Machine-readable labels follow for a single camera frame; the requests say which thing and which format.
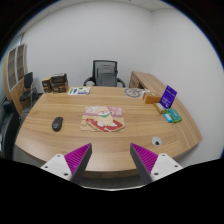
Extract desk cable grommet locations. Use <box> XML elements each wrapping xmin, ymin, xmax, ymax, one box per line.
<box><xmin>152</xmin><ymin>136</ymin><xmax>162</xmax><ymax>146</ymax></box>

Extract dark brown cardboard box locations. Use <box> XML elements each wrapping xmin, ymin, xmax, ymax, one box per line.
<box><xmin>51</xmin><ymin>73</ymin><xmax>68</xmax><ymax>93</ymax></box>

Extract yellow small box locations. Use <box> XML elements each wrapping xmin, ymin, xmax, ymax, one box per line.
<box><xmin>154</xmin><ymin>103</ymin><xmax>166</xmax><ymax>114</ymax></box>

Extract wooden bookshelf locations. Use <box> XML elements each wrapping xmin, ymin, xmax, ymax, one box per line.
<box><xmin>3</xmin><ymin>44</ymin><xmax>28</xmax><ymax>113</ymax></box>

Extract cartoon dog mouse pad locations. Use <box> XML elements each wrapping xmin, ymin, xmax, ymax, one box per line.
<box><xmin>80</xmin><ymin>106</ymin><xmax>125</xmax><ymax>132</ymax></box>

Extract blue small packet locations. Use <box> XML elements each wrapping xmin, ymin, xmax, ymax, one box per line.
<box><xmin>163</xmin><ymin>113</ymin><xmax>172</xmax><ymax>123</ymax></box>

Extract black computer mouse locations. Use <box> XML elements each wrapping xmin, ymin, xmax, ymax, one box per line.
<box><xmin>52</xmin><ymin>117</ymin><xmax>63</xmax><ymax>131</ymax></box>

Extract orange box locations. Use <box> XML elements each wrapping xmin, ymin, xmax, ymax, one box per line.
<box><xmin>143</xmin><ymin>92</ymin><xmax>160</xmax><ymax>104</ymax></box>

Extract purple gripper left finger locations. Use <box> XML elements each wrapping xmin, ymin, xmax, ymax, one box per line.
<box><xmin>42</xmin><ymin>143</ymin><xmax>92</xmax><ymax>183</ymax></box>

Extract black side chair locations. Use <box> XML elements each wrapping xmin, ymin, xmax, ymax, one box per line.
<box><xmin>19</xmin><ymin>72</ymin><xmax>38</xmax><ymax>103</ymax></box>

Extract white green paper sheet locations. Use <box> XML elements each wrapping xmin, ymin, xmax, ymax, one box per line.
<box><xmin>68</xmin><ymin>87</ymin><xmax>90</xmax><ymax>95</ymax></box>

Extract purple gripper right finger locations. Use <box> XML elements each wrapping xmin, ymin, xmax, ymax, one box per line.
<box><xmin>130</xmin><ymin>143</ymin><xmax>182</xmax><ymax>184</ymax></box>

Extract small brown cardboard box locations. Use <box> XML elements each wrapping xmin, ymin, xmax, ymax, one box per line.
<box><xmin>42</xmin><ymin>77</ymin><xmax>52</xmax><ymax>93</ymax></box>

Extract green packet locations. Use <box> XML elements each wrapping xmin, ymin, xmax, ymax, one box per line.
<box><xmin>166</xmin><ymin>108</ymin><xmax>182</xmax><ymax>123</ymax></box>

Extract black chair at left edge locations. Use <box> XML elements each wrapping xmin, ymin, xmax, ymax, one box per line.
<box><xmin>0</xmin><ymin>100</ymin><xmax>20</xmax><ymax>160</ymax></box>

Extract black mesh office chair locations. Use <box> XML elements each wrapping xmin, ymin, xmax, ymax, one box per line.
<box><xmin>83</xmin><ymin>60</ymin><xmax>126</xmax><ymax>88</ymax></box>

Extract purple standing card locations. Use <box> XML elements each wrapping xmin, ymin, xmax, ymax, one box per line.
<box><xmin>160</xmin><ymin>86</ymin><xmax>177</xmax><ymax>109</ymax></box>

